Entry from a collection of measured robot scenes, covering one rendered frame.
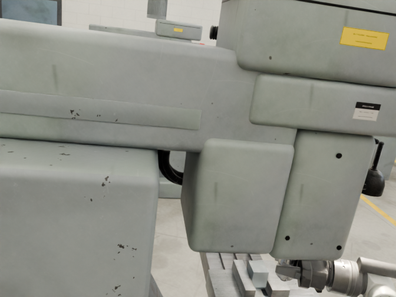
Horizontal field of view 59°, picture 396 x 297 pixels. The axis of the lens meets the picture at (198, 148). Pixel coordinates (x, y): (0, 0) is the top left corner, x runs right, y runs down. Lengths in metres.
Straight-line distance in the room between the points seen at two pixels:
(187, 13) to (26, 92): 6.69
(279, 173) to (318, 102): 0.16
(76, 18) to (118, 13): 0.80
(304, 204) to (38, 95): 0.57
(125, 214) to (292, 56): 0.39
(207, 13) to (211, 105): 6.70
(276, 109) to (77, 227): 0.40
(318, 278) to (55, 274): 0.62
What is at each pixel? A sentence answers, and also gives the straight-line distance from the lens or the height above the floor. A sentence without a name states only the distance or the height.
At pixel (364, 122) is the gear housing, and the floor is 1.66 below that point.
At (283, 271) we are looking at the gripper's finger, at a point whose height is 1.24.
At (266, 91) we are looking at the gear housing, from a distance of 0.66.
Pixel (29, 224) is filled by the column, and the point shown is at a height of 1.47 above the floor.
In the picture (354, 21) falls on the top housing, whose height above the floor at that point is 1.84.
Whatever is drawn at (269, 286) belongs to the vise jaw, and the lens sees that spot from 1.20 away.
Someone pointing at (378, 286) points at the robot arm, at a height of 1.26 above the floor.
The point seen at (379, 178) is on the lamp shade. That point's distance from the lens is 0.99.
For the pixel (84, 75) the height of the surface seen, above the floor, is 1.69.
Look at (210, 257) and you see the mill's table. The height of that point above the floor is 0.96.
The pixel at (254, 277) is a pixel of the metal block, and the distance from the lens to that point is 1.18.
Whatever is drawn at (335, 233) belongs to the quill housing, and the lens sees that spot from 0.86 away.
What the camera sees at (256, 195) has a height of 1.49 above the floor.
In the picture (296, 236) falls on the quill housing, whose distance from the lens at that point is 0.82.
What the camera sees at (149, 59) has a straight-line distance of 0.62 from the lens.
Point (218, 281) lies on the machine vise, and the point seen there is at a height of 1.03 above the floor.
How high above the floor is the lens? 1.78
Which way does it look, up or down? 18 degrees down
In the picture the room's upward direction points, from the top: 8 degrees clockwise
